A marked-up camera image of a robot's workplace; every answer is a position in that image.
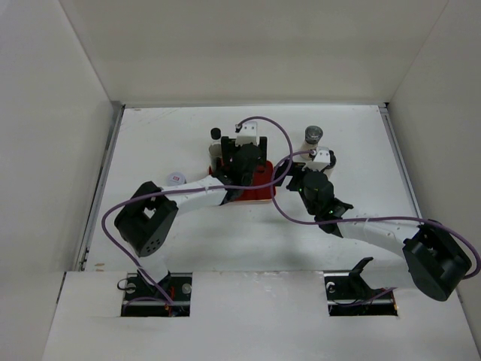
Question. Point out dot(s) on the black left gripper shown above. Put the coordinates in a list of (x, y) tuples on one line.
[(229, 149)]

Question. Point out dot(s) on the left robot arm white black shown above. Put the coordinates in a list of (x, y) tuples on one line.
[(145, 224)]

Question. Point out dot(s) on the red lacquer tray gold emblem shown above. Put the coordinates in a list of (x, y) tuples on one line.
[(257, 192)]

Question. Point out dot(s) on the white shaker black knob lid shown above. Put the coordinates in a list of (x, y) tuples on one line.
[(330, 168)]

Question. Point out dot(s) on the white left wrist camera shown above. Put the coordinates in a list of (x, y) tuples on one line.
[(246, 133)]

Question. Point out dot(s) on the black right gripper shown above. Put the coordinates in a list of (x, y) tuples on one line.
[(295, 171)]

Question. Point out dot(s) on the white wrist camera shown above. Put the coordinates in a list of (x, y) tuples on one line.
[(319, 160), (246, 133)]

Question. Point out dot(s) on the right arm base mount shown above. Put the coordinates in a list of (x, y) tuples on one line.
[(348, 295)]

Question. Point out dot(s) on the small jar white lid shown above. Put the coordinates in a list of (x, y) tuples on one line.
[(176, 179)]

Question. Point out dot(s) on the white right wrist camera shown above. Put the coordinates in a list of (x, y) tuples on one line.
[(319, 160)]

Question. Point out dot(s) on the soy sauce bottle red label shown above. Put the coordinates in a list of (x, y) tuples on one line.
[(215, 148)]

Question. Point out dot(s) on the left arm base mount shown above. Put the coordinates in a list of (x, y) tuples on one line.
[(141, 299)]

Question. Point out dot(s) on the salt grinder black clear top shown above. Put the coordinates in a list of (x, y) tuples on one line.
[(312, 136)]

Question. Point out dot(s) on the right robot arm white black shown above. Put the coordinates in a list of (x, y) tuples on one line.
[(427, 255)]

